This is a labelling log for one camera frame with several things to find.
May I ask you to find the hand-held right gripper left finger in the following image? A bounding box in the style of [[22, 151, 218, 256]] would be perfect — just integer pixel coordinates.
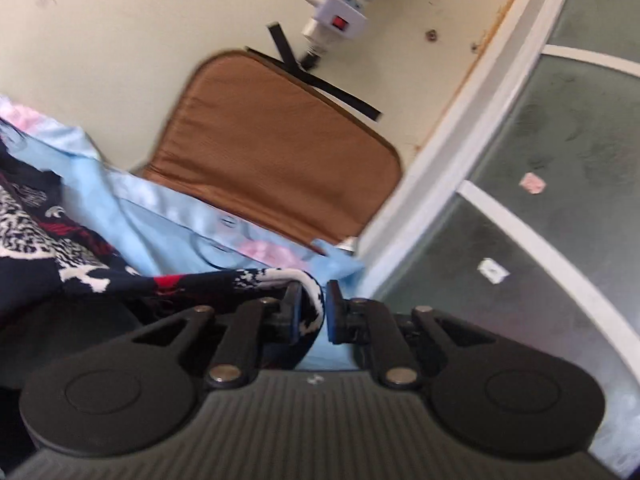
[[131, 280, 307, 391]]

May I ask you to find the navy patterned small garment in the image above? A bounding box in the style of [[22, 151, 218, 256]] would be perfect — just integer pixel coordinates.
[[0, 125, 327, 373]]

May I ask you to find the white window frame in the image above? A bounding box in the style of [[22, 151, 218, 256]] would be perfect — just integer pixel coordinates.
[[357, 0, 640, 361]]

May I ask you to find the white sticker on glass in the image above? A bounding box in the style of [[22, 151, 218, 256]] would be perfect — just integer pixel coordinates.
[[477, 258, 511, 284]]

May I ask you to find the long black tape strip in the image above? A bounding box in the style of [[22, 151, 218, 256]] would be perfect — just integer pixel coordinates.
[[245, 46, 383, 122]]

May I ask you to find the light blue printed bedsheet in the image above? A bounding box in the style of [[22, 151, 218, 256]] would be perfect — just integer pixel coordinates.
[[0, 92, 367, 372]]

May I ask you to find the brown cushion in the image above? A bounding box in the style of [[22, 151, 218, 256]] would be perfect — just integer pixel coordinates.
[[141, 48, 404, 247]]

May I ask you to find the short black tape strip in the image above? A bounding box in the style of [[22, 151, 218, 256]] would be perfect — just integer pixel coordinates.
[[267, 22, 302, 69]]

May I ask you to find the pink sticker on glass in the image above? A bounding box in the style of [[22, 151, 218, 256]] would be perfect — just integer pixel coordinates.
[[519, 172, 547, 194]]

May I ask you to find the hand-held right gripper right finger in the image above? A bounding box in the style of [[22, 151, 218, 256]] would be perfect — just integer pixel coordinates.
[[326, 280, 501, 391]]

